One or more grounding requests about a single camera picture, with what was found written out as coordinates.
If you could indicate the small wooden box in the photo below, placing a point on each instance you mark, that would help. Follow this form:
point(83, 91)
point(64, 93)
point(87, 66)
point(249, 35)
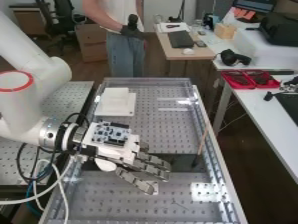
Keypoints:
point(225, 31)

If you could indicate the small white box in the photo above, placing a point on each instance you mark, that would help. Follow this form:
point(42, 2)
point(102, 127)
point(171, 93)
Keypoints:
point(115, 101)

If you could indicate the thin stick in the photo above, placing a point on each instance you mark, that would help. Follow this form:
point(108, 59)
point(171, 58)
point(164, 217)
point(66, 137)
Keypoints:
point(204, 136)

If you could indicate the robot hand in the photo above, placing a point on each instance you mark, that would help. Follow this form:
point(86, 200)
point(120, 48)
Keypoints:
point(111, 140)

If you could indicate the black office chair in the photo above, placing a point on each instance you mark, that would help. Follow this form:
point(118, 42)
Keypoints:
point(58, 18)

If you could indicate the black headset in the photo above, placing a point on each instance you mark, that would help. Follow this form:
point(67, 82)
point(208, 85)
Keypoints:
point(233, 57)

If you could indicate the wooden desk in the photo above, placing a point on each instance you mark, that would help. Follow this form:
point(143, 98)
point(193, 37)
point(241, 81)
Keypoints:
point(187, 55)

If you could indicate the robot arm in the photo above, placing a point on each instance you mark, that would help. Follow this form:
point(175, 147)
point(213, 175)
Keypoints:
point(27, 100)

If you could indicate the black bag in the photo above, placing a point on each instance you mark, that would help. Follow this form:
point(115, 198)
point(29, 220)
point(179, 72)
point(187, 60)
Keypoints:
point(280, 30)

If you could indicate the white desk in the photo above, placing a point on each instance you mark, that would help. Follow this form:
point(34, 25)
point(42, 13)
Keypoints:
point(267, 113)

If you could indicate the white mouse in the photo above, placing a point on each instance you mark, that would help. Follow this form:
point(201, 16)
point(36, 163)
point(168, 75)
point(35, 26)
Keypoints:
point(188, 51)

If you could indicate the clear box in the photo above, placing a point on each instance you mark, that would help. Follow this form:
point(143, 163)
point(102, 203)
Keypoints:
point(168, 100)

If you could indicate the black keyboard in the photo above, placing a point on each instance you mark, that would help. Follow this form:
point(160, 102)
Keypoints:
point(180, 39)

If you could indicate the cardboard box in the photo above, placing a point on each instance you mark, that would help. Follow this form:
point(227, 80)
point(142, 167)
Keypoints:
point(92, 43)

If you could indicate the person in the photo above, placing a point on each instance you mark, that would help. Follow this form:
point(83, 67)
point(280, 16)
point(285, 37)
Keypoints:
point(124, 43)

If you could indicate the red tray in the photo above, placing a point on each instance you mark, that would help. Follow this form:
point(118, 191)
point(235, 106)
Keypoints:
point(264, 78)
point(239, 79)

